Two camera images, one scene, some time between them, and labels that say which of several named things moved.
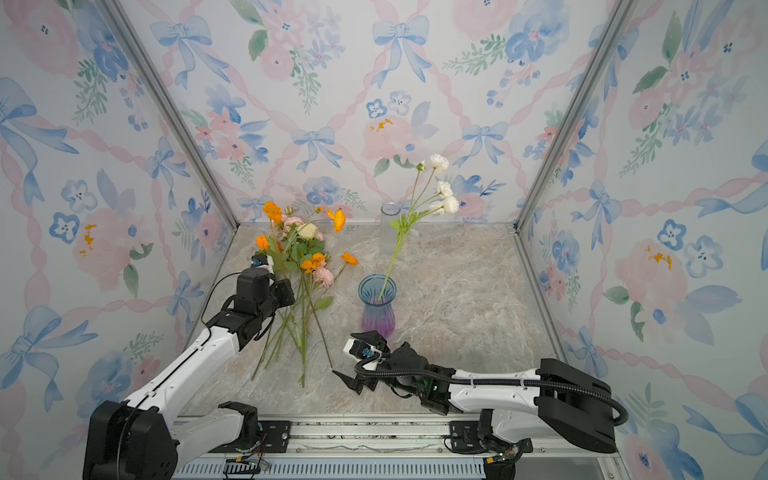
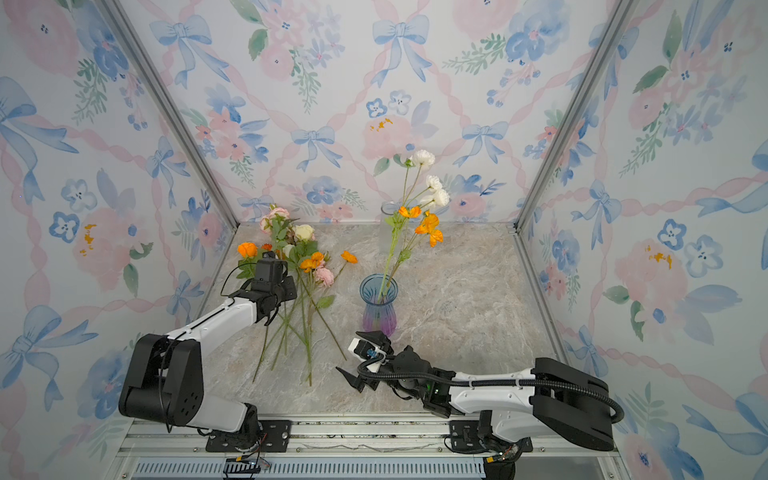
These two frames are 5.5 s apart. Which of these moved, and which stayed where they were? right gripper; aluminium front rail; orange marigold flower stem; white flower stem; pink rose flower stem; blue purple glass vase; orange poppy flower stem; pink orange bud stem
Moved: orange poppy flower stem; white flower stem; orange marigold flower stem; pink rose flower stem; pink orange bud stem
Stayed: right gripper; aluminium front rail; blue purple glass vase
